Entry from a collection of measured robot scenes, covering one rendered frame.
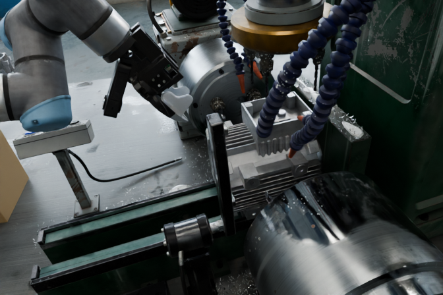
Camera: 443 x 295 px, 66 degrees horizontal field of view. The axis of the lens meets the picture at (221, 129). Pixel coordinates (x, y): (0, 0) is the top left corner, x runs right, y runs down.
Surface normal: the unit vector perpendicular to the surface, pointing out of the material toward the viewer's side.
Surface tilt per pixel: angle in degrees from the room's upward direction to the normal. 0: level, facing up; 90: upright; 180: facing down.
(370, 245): 2
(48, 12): 95
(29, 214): 0
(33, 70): 44
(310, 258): 36
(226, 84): 90
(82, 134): 68
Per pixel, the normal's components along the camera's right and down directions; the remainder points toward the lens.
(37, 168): -0.10, -0.80
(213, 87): 0.28, 0.55
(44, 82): 0.47, -0.23
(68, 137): 0.22, 0.21
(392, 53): -0.95, 0.24
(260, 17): -0.64, 0.50
